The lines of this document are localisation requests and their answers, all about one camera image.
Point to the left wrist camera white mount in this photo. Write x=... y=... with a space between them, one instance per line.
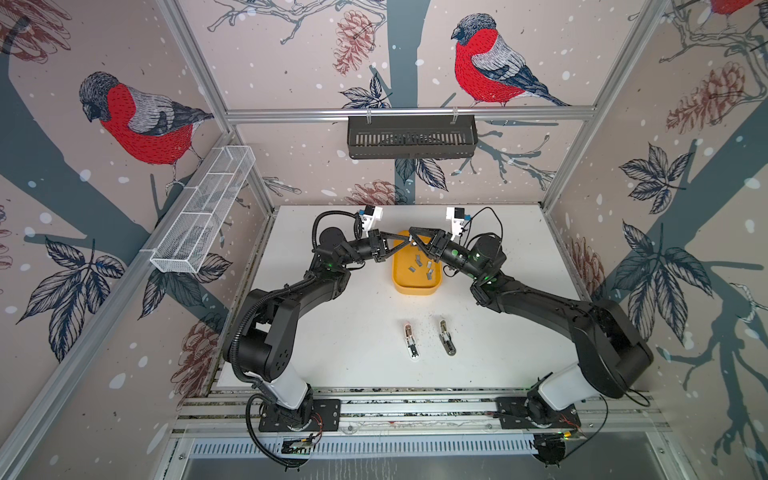
x=369 y=216

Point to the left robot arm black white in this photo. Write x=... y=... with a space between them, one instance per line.
x=260 y=347

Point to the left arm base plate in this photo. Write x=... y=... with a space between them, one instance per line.
x=312 y=416

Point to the yellow plastic tray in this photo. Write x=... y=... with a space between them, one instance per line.
x=415 y=284

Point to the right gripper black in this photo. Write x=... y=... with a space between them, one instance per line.
x=443 y=246

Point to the white wire mesh shelf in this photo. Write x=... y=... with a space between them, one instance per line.
x=193 y=232

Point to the black wall basket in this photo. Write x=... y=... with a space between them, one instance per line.
x=412 y=137

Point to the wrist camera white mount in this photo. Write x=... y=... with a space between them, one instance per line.
x=369 y=216
x=458 y=219

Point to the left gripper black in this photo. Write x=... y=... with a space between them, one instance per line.
x=375 y=246

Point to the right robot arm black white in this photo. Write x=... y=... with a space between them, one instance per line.
x=611 y=352

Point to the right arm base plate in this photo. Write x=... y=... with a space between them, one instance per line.
x=525 y=413

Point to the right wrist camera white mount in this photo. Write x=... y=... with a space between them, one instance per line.
x=458 y=219

